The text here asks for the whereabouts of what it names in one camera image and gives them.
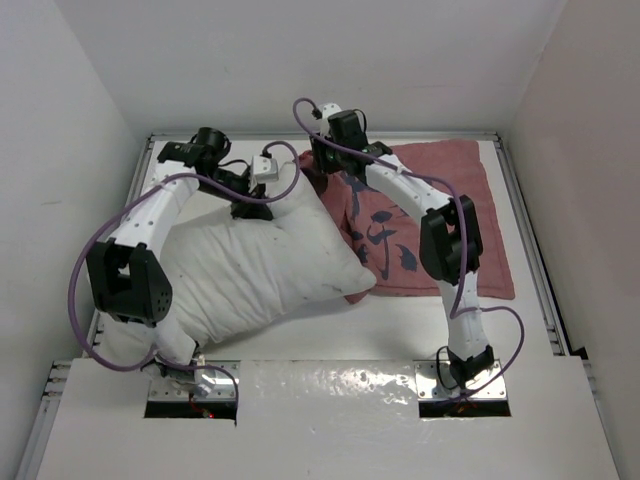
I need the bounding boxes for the white pillow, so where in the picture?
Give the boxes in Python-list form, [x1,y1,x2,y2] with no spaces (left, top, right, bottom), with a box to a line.
[159,162,376,361]

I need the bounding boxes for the red patterned pillowcase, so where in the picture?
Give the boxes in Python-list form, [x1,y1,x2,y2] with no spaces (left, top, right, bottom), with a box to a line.
[298,139,516,305]

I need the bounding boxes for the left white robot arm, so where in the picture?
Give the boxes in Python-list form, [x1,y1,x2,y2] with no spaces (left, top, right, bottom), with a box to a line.
[86,127,278,365]

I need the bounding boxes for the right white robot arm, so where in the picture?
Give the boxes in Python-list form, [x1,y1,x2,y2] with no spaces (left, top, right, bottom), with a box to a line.
[311,103,494,390]

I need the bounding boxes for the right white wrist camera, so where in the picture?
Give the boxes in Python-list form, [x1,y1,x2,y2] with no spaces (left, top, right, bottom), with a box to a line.
[312,103,342,137]

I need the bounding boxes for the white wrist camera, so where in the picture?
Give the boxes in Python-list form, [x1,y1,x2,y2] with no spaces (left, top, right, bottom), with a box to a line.
[312,103,342,137]
[250,155,279,184]

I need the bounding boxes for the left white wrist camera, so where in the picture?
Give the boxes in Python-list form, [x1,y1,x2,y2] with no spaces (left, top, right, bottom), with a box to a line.
[250,155,279,184]

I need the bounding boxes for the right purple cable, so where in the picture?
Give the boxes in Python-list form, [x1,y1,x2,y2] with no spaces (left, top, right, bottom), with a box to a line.
[292,97,526,401]

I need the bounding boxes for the purple cable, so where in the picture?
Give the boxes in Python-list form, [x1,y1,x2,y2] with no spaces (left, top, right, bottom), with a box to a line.
[292,97,526,401]
[68,140,301,406]

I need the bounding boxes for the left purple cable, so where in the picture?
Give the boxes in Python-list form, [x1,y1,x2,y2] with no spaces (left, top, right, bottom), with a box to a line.
[68,140,301,406]

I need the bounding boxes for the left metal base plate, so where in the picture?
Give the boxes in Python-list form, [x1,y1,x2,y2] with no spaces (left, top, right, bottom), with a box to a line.
[148,360,240,403]

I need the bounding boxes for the metal base plate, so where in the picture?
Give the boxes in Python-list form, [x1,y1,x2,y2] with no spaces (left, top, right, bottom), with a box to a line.
[414,359,508,404]
[148,360,240,403]

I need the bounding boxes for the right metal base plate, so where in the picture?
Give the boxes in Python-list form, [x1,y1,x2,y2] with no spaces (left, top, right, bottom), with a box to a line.
[414,359,508,404]

